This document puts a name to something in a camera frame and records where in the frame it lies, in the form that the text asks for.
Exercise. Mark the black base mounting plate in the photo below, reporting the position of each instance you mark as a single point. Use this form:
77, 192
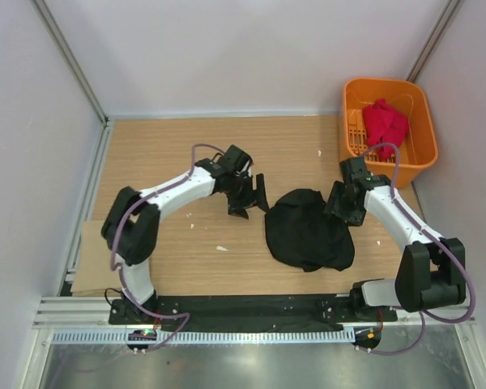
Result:
329, 308

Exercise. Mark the red t shirt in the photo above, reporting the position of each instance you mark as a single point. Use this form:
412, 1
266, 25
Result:
384, 124

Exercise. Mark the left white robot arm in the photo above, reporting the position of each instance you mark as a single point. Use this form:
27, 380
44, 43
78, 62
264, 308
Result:
132, 225

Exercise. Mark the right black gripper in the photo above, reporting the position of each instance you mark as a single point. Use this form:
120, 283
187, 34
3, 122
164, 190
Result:
351, 218

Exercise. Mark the black t shirt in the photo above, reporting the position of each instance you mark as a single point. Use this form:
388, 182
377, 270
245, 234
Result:
299, 234

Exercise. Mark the brown cardboard sheet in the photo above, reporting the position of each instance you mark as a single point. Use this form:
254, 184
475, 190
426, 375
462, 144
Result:
93, 274

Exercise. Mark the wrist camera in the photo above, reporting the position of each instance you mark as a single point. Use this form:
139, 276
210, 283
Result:
353, 168
235, 159

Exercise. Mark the white slotted cable duct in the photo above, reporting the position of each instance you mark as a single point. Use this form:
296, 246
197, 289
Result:
133, 336

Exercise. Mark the aluminium corner post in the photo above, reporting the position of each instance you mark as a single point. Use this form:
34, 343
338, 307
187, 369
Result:
63, 47
444, 21

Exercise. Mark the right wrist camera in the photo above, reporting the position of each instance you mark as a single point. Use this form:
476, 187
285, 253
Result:
353, 168

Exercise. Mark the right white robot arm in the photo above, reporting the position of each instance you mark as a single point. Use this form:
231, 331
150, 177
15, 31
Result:
431, 272

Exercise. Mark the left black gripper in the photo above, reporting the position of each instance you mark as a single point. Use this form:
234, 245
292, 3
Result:
236, 207

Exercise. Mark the right aluminium corner post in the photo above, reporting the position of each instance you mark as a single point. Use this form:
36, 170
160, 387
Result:
444, 21

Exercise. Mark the aluminium front frame rail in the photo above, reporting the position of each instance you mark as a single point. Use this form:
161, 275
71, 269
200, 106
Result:
93, 312

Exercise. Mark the left aluminium corner post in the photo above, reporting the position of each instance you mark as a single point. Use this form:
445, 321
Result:
63, 47

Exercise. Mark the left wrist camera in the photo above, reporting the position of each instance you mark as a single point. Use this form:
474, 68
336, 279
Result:
235, 159

